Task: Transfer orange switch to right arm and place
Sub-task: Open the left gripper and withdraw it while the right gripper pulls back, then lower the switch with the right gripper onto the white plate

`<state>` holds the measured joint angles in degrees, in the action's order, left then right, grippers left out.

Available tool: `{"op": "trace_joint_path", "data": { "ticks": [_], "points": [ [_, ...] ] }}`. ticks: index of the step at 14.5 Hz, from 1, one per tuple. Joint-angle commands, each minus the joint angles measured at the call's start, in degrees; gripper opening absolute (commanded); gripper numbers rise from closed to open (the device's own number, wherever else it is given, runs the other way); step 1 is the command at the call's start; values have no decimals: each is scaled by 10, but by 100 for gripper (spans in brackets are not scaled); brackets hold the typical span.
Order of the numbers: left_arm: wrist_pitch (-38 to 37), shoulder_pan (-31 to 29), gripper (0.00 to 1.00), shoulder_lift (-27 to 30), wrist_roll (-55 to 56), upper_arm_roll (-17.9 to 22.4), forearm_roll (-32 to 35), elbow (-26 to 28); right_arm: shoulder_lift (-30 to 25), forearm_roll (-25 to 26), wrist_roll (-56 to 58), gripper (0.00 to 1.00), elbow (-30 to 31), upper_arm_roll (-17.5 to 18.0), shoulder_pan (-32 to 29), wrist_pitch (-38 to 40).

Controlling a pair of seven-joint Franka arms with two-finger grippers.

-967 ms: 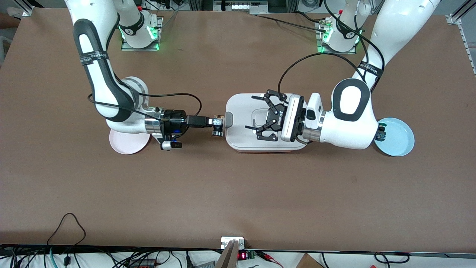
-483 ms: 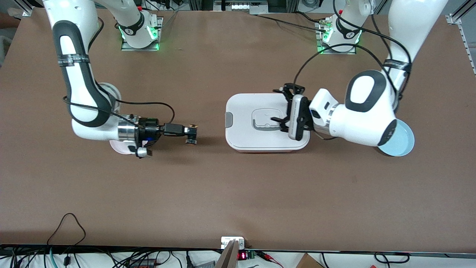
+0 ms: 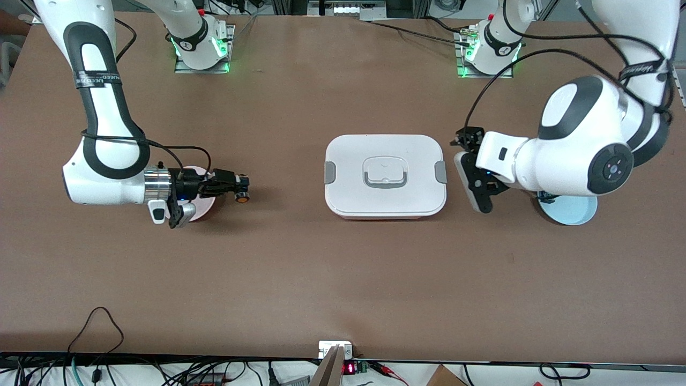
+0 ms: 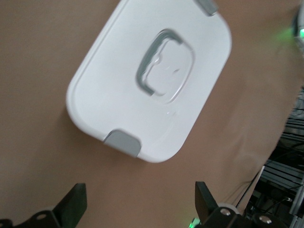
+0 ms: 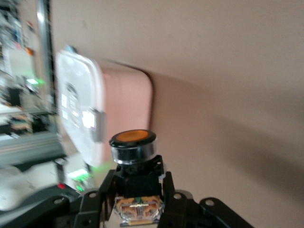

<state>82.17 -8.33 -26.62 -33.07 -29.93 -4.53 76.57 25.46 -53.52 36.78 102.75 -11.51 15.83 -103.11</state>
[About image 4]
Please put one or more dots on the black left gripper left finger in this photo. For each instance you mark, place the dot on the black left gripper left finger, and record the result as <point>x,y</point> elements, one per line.
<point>69,206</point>

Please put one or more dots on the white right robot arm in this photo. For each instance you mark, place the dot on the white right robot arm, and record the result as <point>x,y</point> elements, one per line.
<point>299,35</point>

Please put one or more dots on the aluminium frame rack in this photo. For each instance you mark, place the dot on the aluminium frame rack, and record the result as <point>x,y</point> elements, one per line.
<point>285,171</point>

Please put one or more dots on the white lunch box grey clips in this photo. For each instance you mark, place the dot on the white lunch box grey clips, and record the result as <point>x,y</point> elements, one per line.
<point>114,95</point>

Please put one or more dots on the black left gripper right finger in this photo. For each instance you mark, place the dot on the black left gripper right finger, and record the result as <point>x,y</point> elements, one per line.
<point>205,204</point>

